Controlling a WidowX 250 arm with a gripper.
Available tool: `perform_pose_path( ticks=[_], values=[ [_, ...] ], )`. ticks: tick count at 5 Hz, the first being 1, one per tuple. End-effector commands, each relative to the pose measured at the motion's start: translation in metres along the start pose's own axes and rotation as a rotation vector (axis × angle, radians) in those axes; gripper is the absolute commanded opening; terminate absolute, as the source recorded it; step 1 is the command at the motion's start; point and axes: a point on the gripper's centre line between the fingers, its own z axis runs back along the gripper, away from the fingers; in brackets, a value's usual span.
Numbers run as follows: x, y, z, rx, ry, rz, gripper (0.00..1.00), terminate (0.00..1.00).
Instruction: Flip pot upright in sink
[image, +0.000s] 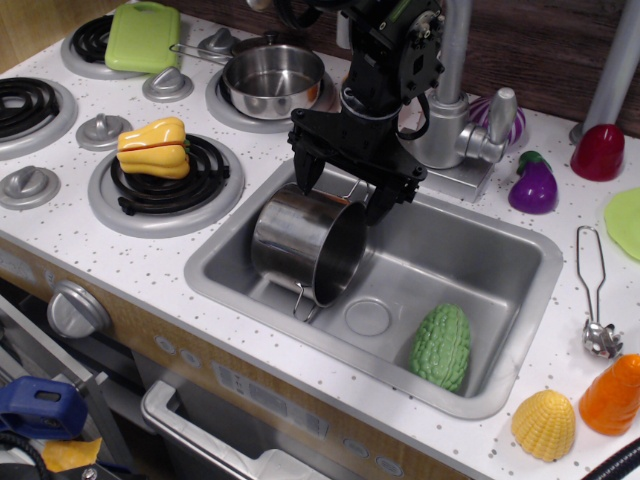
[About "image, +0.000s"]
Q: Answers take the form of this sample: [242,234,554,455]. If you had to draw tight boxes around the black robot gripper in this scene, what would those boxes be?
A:
[288,87,428,226]

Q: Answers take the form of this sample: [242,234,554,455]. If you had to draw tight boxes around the steel pot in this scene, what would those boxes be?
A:
[250,182,368,323]

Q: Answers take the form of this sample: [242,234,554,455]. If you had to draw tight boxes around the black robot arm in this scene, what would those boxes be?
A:
[274,1,444,226]

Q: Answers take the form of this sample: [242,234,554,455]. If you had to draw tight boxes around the grey toy sink basin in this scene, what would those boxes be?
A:
[185,163,563,419]

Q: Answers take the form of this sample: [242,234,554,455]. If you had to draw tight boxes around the grey toy faucet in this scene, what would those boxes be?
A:
[403,0,518,202]

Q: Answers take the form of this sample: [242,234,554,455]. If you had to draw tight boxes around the steel saucepan on burner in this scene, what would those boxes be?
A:
[170,35,325,121]

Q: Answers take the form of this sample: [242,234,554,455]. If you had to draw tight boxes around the purple white toy onion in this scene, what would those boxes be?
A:
[469,97,526,147]

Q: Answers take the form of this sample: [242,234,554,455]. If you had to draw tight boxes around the grey stove knob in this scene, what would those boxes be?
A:
[142,67,194,103]
[75,113,132,151]
[1,166,61,210]
[196,28,239,63]

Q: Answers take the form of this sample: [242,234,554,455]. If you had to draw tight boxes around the green toy bitter gourd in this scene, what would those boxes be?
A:
[408,303,471,392]

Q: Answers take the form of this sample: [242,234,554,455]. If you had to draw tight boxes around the yellow toy bell pepper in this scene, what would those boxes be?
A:
[116,117,191,180]

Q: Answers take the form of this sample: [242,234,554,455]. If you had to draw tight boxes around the purple toy eggplant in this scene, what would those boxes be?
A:
[508,151,559,215]

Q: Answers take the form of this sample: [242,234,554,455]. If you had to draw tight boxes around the front right black burner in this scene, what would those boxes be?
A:
[88,135,244,239]

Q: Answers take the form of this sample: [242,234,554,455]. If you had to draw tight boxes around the black burner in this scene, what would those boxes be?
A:
[60,15,144,80]
[1,77,78,161]
[88,135,244,239]

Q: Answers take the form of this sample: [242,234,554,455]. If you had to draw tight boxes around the green toy cutting board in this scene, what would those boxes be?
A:
[105,1,181,74]

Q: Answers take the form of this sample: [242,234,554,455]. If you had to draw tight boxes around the red toy pepper piece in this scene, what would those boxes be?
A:
[570,124,625,182]

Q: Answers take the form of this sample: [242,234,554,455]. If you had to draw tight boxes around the light green toy plate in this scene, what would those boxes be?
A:
[604,188,640,260]

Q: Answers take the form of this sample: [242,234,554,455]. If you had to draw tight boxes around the back left black burner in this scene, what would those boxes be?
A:
[60,15,144,80]

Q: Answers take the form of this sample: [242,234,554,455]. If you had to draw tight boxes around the grey oven dial knob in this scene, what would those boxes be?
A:
[47,280,112,339]

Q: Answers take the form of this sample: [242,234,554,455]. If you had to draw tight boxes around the yellow toy corn piece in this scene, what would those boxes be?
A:
[511,390,576,462]

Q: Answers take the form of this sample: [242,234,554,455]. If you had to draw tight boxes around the front left black burner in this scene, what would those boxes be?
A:
[1,77,78,161]

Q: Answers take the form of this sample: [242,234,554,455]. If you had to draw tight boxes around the orange toy carrot piece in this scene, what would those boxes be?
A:
[579,354,639,436]

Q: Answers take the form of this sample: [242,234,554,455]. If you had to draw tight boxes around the blue clamp tool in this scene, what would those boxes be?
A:
[1,376,88,440]

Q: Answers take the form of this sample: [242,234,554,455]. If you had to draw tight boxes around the yellow tape piece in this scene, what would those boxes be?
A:
[41,438,103,473]

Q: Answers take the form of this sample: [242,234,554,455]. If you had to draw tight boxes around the grey oven door handle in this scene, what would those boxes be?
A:
[140,379,261,480]

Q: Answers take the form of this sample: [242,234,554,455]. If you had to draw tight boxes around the steel wire-handled utensil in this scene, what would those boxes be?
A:
[576,225,623,360]

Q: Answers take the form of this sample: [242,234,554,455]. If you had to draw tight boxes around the grey vertical post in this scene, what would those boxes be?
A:
[569,0,639,145]

